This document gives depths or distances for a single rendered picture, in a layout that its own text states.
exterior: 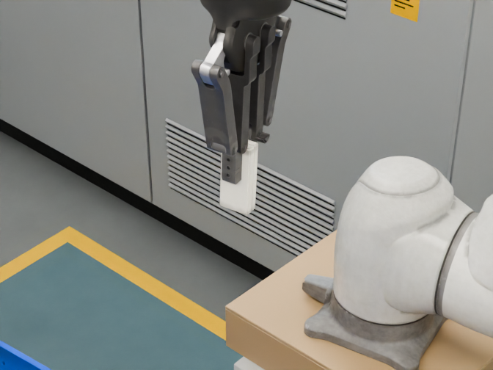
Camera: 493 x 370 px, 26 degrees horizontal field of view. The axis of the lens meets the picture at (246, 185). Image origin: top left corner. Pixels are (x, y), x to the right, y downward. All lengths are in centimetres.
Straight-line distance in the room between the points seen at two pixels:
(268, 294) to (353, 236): 24
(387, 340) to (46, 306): 190
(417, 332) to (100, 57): 203
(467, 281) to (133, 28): 196
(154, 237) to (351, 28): 123
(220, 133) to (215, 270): 253
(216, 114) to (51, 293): 253
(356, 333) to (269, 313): 15
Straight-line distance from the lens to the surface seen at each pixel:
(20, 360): 156
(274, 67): 94
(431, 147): 263
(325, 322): 161
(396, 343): 158
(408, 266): 147
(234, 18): 85
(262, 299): 167
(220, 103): 87
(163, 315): 326
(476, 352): 163
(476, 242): 144
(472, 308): 146
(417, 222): 146
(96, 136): 361
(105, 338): 320
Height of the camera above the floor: 219
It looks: 35 degrees down
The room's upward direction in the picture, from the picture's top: straight up
